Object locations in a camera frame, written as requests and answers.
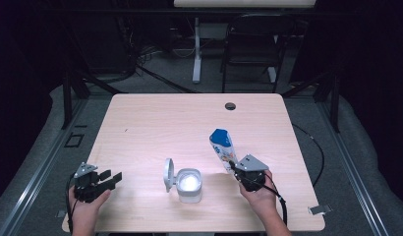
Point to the aluminium floor rail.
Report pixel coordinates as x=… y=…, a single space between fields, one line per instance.
x=35 y=178
x=353 y=173

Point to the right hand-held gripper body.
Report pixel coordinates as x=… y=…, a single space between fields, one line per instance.
x=252 y=177

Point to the person's left hand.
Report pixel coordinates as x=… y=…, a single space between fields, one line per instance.
x=85 y=213

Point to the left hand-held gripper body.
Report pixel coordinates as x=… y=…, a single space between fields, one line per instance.
x=89 y=190

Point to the floor socket plate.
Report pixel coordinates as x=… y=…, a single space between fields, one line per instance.
x=74 y=140

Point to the clear container with hinged lid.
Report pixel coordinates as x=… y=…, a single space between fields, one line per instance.
x=189 y=183

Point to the gray tape piece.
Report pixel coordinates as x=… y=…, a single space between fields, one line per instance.
x=319 y=209

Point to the person's right hand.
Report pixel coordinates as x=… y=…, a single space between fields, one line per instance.
x=263 y=201

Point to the white salt bag blue top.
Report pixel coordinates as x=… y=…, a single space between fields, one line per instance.
x=222 y=147

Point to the white standing desk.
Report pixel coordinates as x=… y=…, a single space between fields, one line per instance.
x=197 y=49

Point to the black folding chair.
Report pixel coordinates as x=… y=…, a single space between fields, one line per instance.
x=255 y=39

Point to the black metal stand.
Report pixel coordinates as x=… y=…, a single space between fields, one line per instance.
x=67 y=101
x=335 y=105

